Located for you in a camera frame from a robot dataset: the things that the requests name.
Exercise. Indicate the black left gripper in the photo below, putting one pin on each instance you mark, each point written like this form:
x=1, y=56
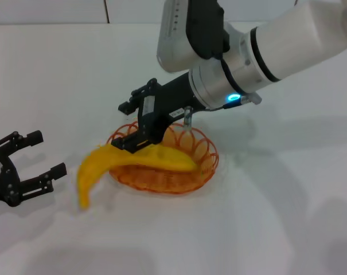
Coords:
x=4, y=183

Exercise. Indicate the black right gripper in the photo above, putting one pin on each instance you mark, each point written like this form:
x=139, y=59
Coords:
x=167, y=103

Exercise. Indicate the yellow banana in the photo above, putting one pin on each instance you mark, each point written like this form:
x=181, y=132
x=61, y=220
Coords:
x=93, y=172

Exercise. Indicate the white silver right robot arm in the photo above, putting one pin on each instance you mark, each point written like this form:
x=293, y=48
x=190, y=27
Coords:
x=290, y=43

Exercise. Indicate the silver cylindrical connector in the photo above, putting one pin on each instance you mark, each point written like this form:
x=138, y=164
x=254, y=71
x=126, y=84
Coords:
x=187, y=117

